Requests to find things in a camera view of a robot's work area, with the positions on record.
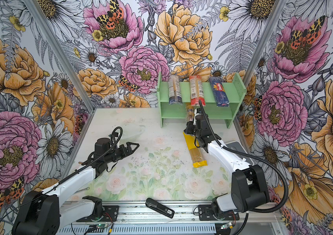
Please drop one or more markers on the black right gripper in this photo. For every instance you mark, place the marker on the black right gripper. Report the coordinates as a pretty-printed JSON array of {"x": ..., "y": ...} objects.
[{"x": 189, "y": 125}]

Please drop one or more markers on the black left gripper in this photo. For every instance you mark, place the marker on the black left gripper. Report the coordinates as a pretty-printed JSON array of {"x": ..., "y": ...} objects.
[{"x": 129, "y": 148}]

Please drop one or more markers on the yellow pasta bag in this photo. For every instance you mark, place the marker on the yellow pasta bag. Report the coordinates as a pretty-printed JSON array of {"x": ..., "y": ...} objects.
[{"x": 197, "y": 158}]

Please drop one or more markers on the blue and clear spaghetti bag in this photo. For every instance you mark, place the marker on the blue and clear spaghetti bag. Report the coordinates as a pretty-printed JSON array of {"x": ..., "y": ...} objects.
[{"x": 190, "y": 112}]

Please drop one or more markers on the blue Barilla spaghetti bag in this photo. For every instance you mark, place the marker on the blue Barilla spaghetti bag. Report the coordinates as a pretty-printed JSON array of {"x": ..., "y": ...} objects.
[{"x": 219, "y": 94}]

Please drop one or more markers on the red spaghetti bag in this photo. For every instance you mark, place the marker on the red spaghetti bag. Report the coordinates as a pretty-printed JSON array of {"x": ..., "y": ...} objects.
[{"x": 196, "y": 90}]

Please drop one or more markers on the clear spaghetti bag dark ends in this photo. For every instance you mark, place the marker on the clear spaghetti bag dark ends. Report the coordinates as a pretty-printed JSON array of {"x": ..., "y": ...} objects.
[{"x": 174, "y": 90}]

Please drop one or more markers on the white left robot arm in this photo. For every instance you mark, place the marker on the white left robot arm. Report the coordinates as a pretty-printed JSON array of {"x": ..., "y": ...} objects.
[{"x": 45, "y": 212}]

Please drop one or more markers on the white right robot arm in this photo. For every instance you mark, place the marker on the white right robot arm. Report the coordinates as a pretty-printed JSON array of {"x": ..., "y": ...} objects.
[{"x": 248, "y": 188}]

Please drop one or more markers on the green wooden shelf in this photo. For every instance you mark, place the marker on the green wooden shelf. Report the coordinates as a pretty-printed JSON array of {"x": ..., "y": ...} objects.
[{"x": 235, "y": 91}]

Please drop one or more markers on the white grey tissue box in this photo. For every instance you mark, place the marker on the white grey tissue box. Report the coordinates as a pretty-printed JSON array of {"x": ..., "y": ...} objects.
[{"x": 237, "y": 146}]

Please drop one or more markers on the black handheld device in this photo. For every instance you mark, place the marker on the black handheld device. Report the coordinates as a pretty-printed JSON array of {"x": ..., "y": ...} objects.
[{"x": 159, "y": 208}]

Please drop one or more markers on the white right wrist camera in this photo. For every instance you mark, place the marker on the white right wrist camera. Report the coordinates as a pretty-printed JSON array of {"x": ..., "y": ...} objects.
[{"x": 197, "y": 112}]

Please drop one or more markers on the aluminium frame rail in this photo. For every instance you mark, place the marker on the aluminium frame rail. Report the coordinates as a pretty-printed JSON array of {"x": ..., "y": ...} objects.
[{"x": 136, "y": 219}]

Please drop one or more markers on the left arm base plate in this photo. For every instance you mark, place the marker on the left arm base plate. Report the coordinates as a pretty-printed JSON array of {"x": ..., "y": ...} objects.
[{"x": 105, "y": 214}]

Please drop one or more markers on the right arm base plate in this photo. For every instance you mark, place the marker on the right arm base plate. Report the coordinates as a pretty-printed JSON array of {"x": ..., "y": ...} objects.
[{"x": 211, "y": 212}]

